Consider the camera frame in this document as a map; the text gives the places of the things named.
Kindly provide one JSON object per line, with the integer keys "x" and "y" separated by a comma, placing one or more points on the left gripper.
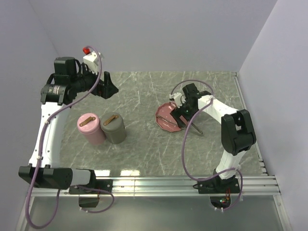
{"x": 105, "y": 89}

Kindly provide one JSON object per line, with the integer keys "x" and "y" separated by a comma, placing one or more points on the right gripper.
{"x": 177, "y": 112}

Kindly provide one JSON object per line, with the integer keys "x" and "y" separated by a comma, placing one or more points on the metal tongs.
{"x": 175, "y": 124}

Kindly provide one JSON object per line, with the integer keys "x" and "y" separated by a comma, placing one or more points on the grey round lid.
{"x": 111, "y": 122}

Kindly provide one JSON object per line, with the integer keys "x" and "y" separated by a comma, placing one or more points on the grey cylindrical container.
{"x": 116, "y": 137}

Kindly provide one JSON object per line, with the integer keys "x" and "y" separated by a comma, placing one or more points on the pink round lid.
{"x": 87, "y": 123}

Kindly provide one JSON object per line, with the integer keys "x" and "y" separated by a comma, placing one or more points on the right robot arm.
{"x": 237, "y": 131}

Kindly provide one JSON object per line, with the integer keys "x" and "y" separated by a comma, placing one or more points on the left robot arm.
{"x": 70, "y": 78}

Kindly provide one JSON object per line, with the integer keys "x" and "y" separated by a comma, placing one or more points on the pink polka dot plate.
{"x": 164, "y": 111}

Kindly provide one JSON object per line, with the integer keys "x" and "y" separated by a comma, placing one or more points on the pink cylindrical container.
{"x": 93, "y": 132}

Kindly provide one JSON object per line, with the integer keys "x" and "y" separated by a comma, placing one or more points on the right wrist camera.
{"x": 177, "y": 98}

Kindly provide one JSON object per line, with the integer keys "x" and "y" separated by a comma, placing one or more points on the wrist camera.
{"x": 92, "y": 60}
{"x": 177, "y": 98}

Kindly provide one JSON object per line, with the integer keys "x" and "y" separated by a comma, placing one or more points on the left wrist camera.
{"x": 92, "y": 60}

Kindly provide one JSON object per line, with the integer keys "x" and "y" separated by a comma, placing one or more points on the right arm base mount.
{"x": 220, "y": 190}

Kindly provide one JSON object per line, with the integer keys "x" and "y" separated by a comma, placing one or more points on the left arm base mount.
{"x": 89, "y": 197}

